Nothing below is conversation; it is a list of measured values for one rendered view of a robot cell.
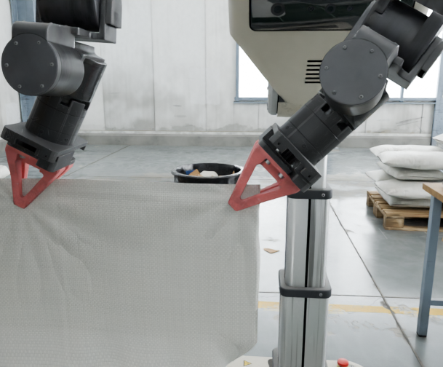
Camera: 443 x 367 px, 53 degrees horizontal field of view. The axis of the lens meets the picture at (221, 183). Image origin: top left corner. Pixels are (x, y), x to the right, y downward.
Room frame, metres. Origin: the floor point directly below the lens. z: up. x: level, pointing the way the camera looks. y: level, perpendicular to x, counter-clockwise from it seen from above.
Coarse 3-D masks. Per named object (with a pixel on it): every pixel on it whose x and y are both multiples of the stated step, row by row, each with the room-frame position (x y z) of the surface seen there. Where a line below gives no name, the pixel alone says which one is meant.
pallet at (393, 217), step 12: (372, 192) 4.22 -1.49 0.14; (372, 204) 4.22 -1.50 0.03; (384, 204) 3.83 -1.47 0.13; (384, 216) 3.58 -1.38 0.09; (396, 216) 3.50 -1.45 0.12; (408, 216) 3.49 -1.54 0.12; (420, 216) 3.48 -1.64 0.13; (384, 228) 3.54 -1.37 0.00; (396, 228) 3.50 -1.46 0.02; (408, 228) 3.50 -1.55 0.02; (420, 228) 3.50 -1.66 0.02
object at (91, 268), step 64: (0, 192) 0.53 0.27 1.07; (64, 192) 0.52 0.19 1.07; (128, 192) 0.51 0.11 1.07; (192, 192) 0.49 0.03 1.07; (256, 192) 0.49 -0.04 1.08; (0, 256) 0.53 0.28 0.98; (64, 256) 0.52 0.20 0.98; (128, 256) 0.51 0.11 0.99; (192, 256) 0.49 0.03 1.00; (256, 256) 0.49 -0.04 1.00; (0, 320) 0.53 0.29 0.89; (64, 320) 0.53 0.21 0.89; (128, 320) 0.51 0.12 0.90; (192, 320) 0.49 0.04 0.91; (256, 320) 0.49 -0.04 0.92
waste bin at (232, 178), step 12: (180, 168) 2.92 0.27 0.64; (192, 168) 3.00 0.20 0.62; (204, 168) 3.04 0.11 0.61; (216, 168) 3.03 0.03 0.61; (228, 168) 2.98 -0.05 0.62; (240, 168) 2.85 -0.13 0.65; (180, 180) 2.66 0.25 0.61; (192, 180) 2.60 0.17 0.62; (204, 180) 2.56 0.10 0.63; (216, 180) 2.57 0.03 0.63; (228, 180) 2.62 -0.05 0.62
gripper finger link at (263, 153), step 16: (272, 128) 0.49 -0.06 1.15; (256, 144) 0.47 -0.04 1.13; (272, 144) 0.48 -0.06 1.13; (256, 160) 0.47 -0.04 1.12; (272, 160) 0.46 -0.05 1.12; (240, 176) 0.48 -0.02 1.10; (288, 176) 0.46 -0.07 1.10; (240, 192) 0.48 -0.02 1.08; (272, 192) 0.47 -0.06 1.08; (288, 192) 0.46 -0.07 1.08; (240, 208) 0.48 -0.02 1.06
